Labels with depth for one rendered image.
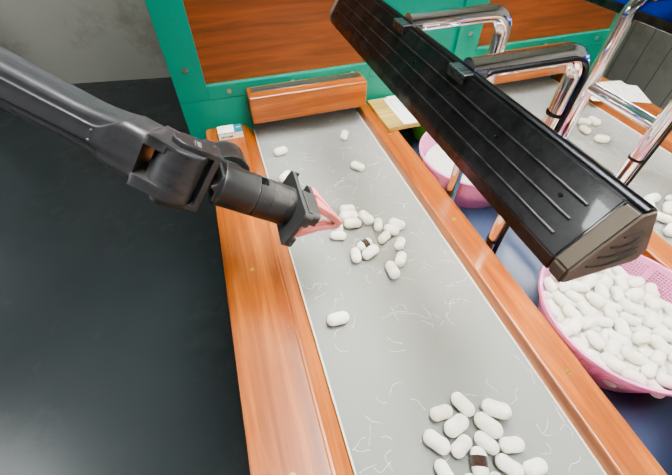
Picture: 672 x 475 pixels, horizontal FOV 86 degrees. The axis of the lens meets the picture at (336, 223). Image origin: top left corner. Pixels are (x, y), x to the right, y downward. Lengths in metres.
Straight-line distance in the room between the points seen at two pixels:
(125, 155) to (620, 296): 0.78
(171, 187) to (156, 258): 1.36
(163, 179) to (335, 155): 0.54
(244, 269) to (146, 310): 1.03
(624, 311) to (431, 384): 0.38
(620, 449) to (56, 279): 1.88
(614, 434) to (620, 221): 0.37
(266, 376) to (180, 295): 1.11
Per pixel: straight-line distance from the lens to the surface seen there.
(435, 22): 0.57
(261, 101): 0.93
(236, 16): 0.93
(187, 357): 1.49
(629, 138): 1.24
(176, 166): 0.44
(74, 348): 1.70
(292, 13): 0.95
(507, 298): 0.67
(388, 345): 0.60
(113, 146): 0.47
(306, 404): 0.54
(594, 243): 0.32
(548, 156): 0.35
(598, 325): 0.75
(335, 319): 0.59
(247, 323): 0.60
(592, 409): 0.64
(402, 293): 0.65
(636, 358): 0.74
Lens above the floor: 1.28
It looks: 47 degrees down
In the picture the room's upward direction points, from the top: straight up
